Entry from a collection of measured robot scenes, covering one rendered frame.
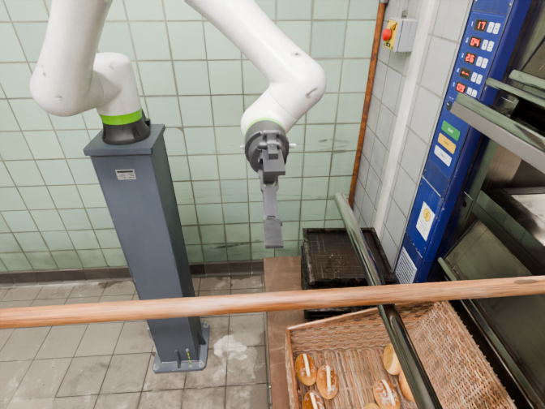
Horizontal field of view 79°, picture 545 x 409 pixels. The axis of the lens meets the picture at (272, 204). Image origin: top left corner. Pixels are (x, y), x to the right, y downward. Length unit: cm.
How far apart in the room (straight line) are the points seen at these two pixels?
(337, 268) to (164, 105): 110
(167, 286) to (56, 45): 94
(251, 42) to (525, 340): 86
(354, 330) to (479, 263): 42
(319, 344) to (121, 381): 112
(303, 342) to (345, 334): 13
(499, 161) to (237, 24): 69
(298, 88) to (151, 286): 104
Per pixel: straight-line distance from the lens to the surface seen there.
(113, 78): 107
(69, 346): 221
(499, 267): 99
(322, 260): 120
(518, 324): 95
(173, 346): 180
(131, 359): 202
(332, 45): 164
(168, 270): 140
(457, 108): 82
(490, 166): 97
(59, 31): 89
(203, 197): 190
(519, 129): 68
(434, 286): 62
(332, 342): 118
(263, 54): 77
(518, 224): 91
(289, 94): 74
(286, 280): 142
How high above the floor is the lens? 162
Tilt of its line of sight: 34 degrees down
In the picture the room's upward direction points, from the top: straight up
